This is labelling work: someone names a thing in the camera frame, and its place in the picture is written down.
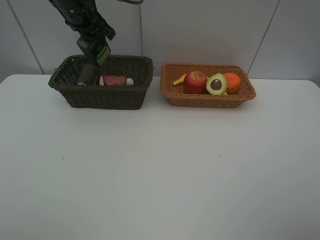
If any translucent pink cup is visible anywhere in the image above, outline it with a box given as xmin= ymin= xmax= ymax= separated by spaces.
xmin=75 ymin=64 xmax=101 ymax=86

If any translucent brown cup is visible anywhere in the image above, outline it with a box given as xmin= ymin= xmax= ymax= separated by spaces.
xmin=102 ymin=67 xmax=127 ymax=87

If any pink bottle white cap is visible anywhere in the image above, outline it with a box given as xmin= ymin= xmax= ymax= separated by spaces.
xmin=99 ymin=75 xmax=134 ymax=87

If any dark green pump bottle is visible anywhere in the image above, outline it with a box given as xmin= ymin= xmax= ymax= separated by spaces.
xmin=76 ymin=36 xmax=111 ymax=66

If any yellow banana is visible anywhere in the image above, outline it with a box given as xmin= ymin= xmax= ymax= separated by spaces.
xmin=173 ymin=74 xmax=186 ymax=86

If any orange tangerine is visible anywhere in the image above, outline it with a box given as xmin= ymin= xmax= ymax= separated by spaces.
xmin=224 ymin=72 xmax=241 ymax=94

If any halved avocado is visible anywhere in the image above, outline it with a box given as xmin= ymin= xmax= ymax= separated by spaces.
xmin=206 ymin=72 xmax=228 ymax=96

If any light brown wicker basket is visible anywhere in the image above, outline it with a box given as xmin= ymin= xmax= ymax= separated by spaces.
xmin=160 ymin=63 xmax=256 ymax=109

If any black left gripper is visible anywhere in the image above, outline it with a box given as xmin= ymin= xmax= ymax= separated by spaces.
xmin=53 ymin=0 xmax=116 ymax=42

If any red apple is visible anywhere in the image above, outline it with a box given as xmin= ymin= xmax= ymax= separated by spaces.
xmin=183 ymin=70 xmax=207 ymax=95

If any dark brown wicker basket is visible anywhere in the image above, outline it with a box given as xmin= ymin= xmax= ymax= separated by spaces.
xmin=48 ymin=54 xmax=154 ymax=110

